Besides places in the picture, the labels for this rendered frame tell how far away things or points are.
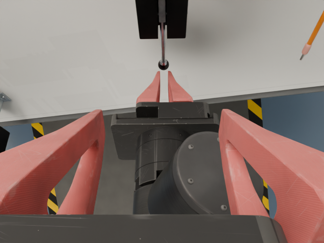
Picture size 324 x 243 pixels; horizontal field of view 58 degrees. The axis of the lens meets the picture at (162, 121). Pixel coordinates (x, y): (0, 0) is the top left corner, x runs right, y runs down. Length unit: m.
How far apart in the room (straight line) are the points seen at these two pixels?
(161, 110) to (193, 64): 0.18
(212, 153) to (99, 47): 0.28
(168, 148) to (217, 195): 0.10
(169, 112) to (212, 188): 0.12
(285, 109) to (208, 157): 1.28
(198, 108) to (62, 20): 0.21
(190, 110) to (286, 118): 1.19
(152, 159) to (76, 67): 0.25
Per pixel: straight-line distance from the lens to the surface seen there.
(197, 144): 0.18
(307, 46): 0.29
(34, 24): 0.42
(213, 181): 0.17
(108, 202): 1.63
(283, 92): 0.54
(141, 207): 0.24
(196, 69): 0.45
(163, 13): 0.26
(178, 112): 0.28
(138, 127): 0.27
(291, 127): 1.47
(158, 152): 0.26
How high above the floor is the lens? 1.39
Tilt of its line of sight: 77 degrees down
